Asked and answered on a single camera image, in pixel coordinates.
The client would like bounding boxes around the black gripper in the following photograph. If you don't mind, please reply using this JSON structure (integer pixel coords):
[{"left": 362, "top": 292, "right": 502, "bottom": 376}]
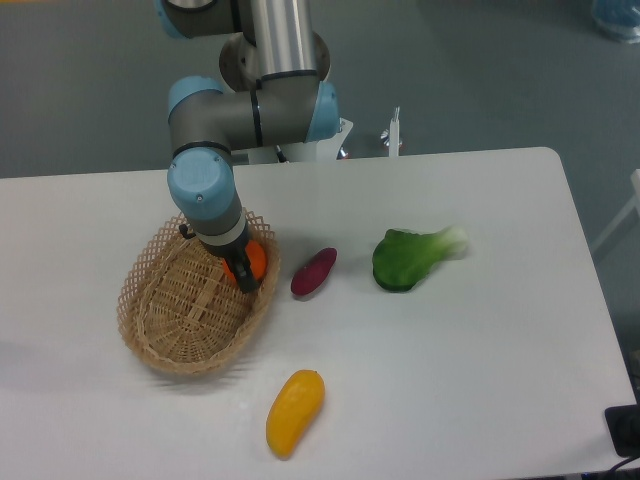
[{"left": 178, "top": 224, "right": 260, "bottom": 293}]

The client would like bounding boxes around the orange fruit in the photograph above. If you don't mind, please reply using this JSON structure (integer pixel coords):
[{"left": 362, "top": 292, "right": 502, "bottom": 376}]
[{"left": 248, "top": 240, "right": 268, "bottom": 282}]

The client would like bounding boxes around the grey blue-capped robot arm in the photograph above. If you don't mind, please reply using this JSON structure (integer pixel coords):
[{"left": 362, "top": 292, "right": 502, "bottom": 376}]
[{"left": 154, "top": 1, "right": 340, "bottom": 293}]

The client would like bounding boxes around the woven wicker basket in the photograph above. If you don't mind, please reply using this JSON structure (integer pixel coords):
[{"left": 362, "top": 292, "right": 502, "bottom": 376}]
[{"left": 117, "top": 211, "right": 281, "bottom": 375}]

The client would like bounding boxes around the purple sweet potato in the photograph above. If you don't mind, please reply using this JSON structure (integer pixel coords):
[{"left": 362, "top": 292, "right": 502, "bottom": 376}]
[{"left": 290, "top": 247, "right": 338, "bottom": 297}]

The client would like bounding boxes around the yellow mango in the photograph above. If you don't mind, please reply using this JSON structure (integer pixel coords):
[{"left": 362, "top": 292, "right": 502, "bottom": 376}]
[{"left": 265, "top": 370, "right": 325, "bottom": 459}]

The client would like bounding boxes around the green bok choy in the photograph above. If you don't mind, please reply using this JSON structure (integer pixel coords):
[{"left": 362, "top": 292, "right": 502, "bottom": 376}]
[{"left": 372, "top": 226, "right": 469, "bottom": 292}]

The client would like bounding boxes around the black device at table edge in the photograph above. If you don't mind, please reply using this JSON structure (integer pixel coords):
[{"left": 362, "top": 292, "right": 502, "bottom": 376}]
[{"left": 604, "top": 404, "right": 639, "bottom": 457}]

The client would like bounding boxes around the blue bag in corner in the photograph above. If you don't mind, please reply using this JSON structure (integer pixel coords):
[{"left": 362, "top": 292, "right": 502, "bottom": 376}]
[{"left": 591, "top": 0, "right": 639, "bottom": 44}]

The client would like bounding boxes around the white frame at right edge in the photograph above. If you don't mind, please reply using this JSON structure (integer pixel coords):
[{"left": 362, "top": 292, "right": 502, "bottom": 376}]
[{"left": 590, "top": 169, "right": 639, "bottom": 263}]

